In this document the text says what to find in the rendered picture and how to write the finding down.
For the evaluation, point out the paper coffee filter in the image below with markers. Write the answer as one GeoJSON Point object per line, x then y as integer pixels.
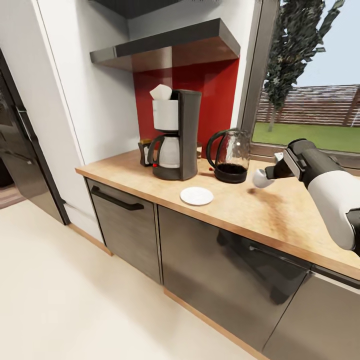
{"type": "Point", "coordinates": [161, 92]}

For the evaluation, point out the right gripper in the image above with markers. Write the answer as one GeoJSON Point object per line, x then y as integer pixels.
{"type": "Point", "coordinates": [274, 172]}

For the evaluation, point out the dishwasher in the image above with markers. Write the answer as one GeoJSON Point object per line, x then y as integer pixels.
{"type": "Point", "coordinates": [128, 226]}

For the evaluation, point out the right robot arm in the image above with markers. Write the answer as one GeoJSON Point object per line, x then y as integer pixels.
{"type": "Point", "coordinates": [335, 192]}

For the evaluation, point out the bottle of coffee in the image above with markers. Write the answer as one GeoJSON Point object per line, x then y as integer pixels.
{"type": "Point", "coordinates": [144, 145]}

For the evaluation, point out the electric kettle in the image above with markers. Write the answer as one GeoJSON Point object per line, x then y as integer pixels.
{"type": "Point", "coordinates": [232, 156]}

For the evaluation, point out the fixed window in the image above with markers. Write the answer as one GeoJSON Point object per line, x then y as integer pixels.
{"type": "Point", "coordinates": [302, 79]}

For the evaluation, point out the coffee cup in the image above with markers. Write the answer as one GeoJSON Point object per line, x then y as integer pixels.
{"type": "Point", "coordinates": [260, 180]}

